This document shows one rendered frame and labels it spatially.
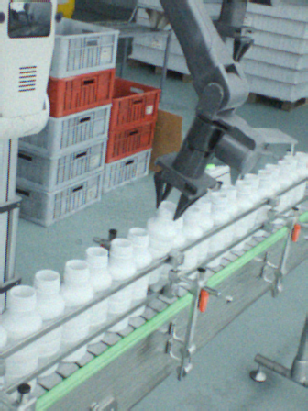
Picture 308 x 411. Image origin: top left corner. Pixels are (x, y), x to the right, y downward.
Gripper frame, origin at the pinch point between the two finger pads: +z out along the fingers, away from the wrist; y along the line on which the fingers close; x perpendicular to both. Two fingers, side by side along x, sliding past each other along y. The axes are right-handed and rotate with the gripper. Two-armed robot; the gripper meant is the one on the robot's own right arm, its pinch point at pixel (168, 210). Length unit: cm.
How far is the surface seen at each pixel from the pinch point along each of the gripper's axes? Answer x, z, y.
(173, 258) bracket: -0.7, 7.2, 5.3
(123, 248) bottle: -13.1, 3.3, 0.8
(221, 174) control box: 51, 13, -12
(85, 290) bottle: -23.6, 6.4, 2.6
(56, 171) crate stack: 173, 129, -145
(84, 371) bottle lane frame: -24.9, 18.4, 8.7
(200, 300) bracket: 0.6, 12.0, 13.1
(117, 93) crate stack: 294, 123, -198
